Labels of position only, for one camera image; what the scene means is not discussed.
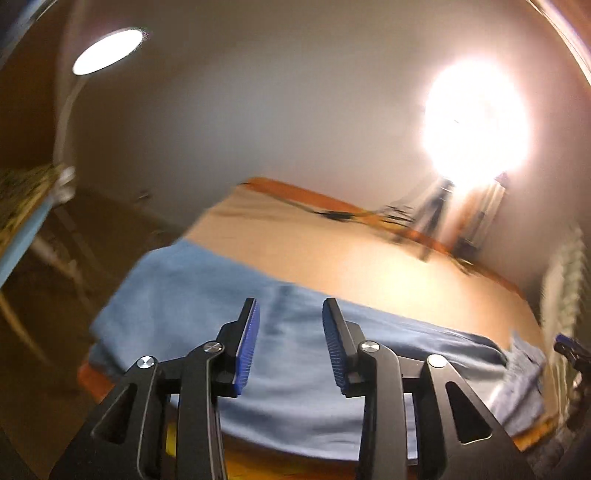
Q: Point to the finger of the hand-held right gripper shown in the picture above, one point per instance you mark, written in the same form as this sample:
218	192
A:
572	353

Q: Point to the blue pants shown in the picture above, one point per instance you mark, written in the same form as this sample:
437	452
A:
288	415

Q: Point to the green white patterned blanket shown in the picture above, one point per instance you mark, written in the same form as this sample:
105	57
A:
563	286

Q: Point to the white floor lamp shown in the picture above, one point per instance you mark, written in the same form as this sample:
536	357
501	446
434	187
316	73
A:
108	50

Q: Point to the black tripod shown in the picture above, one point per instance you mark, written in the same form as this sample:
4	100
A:
434	212

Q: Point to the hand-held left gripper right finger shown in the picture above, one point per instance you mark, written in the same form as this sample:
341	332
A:
333	350

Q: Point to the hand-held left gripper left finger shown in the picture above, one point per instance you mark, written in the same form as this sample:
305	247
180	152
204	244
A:
245	350

